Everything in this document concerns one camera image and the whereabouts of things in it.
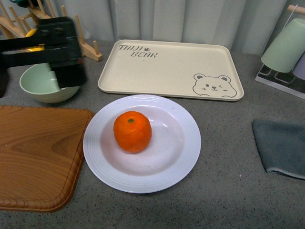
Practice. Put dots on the orange mandarin fruit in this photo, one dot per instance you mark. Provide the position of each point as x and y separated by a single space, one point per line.
132 131

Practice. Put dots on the yellow plastic cup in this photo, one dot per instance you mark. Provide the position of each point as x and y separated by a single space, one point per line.
36 48

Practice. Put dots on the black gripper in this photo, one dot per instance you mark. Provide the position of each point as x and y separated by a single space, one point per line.
62 53

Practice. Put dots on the wooden dish rack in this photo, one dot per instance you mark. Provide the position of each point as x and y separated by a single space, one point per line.
18 25

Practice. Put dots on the grey folded cloth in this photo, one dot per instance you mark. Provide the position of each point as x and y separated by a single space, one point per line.
281 147

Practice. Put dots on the wooden cutting board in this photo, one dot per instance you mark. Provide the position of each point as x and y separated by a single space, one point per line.
41 156

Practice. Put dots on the light green bowl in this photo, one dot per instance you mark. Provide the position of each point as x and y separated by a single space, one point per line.
40 83

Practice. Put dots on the white cup holder stand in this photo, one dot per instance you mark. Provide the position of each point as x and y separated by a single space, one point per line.
286 82

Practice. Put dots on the lilac cup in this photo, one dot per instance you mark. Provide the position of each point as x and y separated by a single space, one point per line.
299 69

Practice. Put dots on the white round plate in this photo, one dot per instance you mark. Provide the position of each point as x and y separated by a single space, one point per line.
171 154

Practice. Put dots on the light green cup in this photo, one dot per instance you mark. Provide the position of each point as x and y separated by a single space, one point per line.
287 48

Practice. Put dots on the beige bear serving tray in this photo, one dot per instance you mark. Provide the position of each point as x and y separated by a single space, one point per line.
172 69

